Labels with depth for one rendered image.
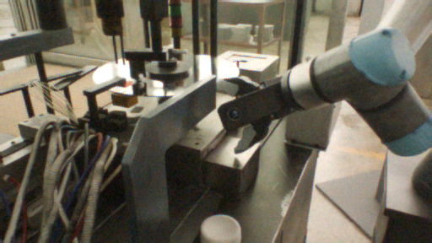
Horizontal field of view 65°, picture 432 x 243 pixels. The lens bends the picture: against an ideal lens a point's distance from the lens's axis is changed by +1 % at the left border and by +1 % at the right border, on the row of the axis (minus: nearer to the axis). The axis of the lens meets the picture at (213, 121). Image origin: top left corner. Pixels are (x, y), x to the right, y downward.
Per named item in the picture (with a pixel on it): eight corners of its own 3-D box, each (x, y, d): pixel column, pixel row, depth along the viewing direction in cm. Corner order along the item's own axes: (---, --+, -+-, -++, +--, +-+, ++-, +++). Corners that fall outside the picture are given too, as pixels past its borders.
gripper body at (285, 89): (276, 119, 66) (327, 103, 56) (246, 132, 61) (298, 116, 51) (262, 83, 66) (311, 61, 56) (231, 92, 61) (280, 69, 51)
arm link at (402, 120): (414, 106, 56) (380, 58, 52) (458, 138, 46) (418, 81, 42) (372, 134, 58) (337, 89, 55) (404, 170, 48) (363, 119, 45)
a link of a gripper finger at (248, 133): (260, 154, 69) (277, 122, 64) (240, 164, 66) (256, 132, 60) (250, 145, 71) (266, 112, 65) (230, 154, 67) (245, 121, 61)
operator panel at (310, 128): (305, 105, 110) (311, 62, 104) (341, 111, 106) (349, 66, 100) (283, 143, 88) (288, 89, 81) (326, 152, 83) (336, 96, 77)
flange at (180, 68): (196, 75, 74) (195, 64, 73) (144, 79, 71) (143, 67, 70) (187, 62, 83) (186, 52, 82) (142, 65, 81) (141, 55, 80)
